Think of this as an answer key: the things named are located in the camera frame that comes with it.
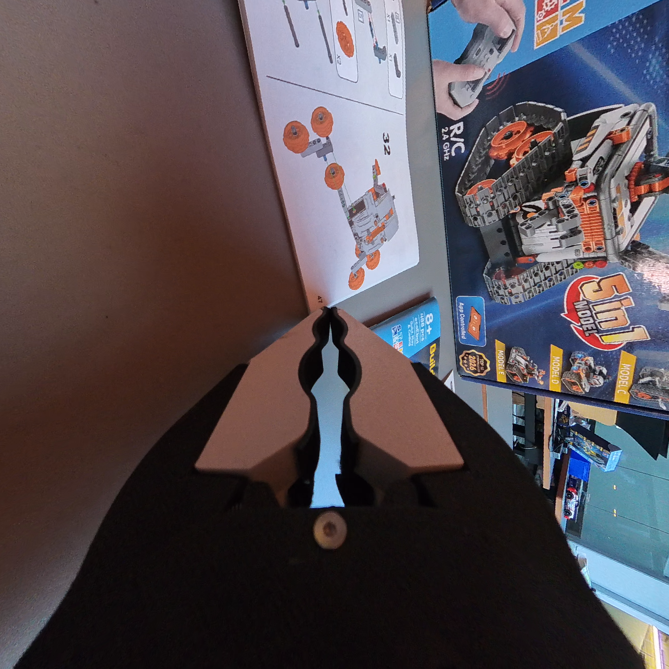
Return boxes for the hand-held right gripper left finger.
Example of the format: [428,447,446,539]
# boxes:
[193,306,331,508]

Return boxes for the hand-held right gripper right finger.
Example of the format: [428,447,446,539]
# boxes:
[331,306,466,507]

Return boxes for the blue cover booklet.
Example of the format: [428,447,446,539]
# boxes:
[309,297,445,509]

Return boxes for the wooden background table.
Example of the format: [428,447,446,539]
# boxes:
[543,412,555,489]

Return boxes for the small blue box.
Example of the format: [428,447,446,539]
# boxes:
[566,424,624,472]

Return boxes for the open instruction booklet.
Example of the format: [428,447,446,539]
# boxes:
[238,0,421,309]

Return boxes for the blue robot kit box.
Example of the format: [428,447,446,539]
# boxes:
[426,0,669,416]

